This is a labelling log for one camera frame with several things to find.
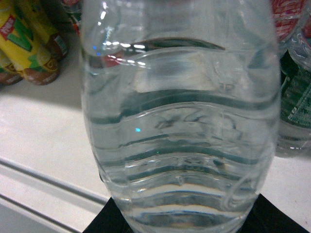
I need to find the water bottle right back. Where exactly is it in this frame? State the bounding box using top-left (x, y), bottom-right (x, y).
top-left (272, 0), bottom-right (311, 154)

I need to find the clear water bottle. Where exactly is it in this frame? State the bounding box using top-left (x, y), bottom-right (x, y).
top-left (80, 0), bottom-right (280, 233)

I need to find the lemon tea bottle left edge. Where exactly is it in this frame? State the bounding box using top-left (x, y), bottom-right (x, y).
top-left (0, 51), bottom-right (22, 85)

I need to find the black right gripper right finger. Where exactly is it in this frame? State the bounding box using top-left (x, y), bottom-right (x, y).
top-left (239, 195), bottom-right (307, 233)

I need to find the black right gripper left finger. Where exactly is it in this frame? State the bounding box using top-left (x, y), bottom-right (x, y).
top-left (85, 198), bottom-right (133, 233)

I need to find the yellow lemon tea bottle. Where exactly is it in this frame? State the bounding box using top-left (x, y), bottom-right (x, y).
top-left (0, 0), bottom-right (59, 85)

